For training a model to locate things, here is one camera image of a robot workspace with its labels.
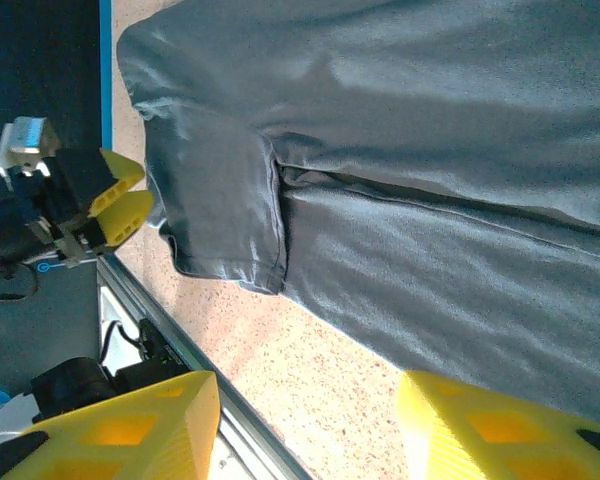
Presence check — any grey t-shirt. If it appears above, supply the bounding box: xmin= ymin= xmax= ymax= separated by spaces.
xmin=115 ymin=0 xmax=600 ymax=432

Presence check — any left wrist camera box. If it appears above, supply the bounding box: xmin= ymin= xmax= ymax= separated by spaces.
xmin=0 ymin=116 xmax=62 ymax=180

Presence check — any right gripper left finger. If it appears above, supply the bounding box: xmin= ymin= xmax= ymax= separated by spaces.
xmin=0 ymin=369 xmax=223 ymax=480

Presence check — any aluminium side rail blue edged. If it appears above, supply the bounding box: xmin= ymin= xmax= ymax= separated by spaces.
xmin=98 ymin=0 xmax=116 ymax=152

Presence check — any long aluminium base rail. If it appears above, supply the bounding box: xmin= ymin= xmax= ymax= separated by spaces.
xmin=96 ymin=251 xmax=315 ymax=480

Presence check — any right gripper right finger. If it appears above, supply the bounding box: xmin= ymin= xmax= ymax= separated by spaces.
xmin=398 ymin=369 xmax=600 ymax=480

